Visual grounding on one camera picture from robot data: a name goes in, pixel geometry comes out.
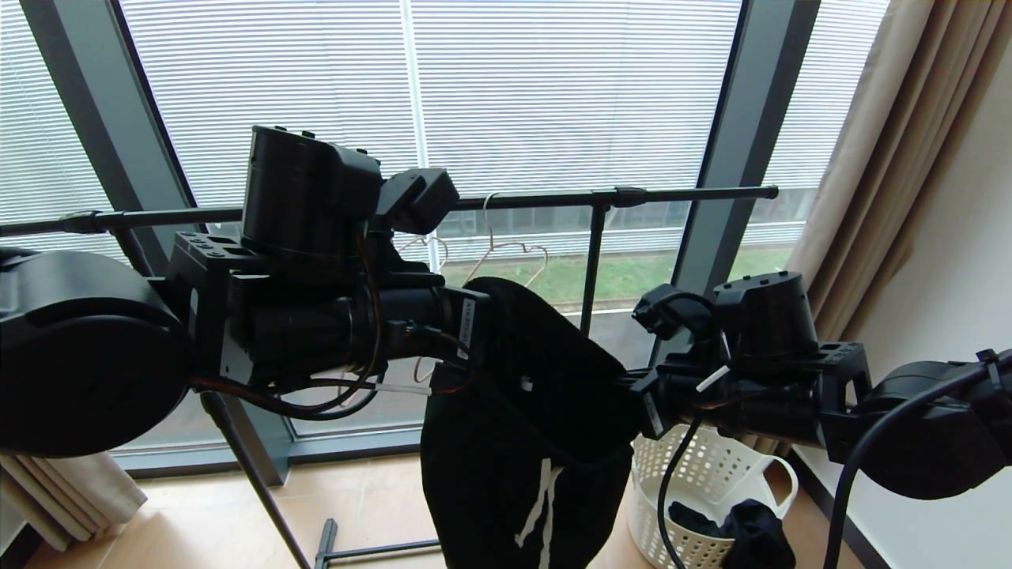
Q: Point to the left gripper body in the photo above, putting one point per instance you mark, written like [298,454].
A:
[316,324]

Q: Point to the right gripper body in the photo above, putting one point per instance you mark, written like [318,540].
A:
[751,395]

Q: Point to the pink clothes hanger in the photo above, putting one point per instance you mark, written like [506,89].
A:
[489,225]
[439,246]

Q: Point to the black shorts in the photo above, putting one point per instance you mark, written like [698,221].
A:
[514,442]

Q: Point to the white laundry basket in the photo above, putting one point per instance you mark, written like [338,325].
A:
[711,474]

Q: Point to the black clothes rack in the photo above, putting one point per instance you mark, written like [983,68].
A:
[672,194]

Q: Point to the black garment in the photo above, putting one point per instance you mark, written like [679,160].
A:
[755,533]

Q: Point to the beige curtain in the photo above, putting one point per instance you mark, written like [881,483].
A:
[71,498]
[893,158]

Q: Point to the window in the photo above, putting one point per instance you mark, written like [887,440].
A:
[553,95]

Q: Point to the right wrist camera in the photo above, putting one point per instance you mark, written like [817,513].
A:
[668,312]

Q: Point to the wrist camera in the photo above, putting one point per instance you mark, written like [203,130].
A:
[668,312]
[415,197]

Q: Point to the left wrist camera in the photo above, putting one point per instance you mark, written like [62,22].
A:
[415,197]

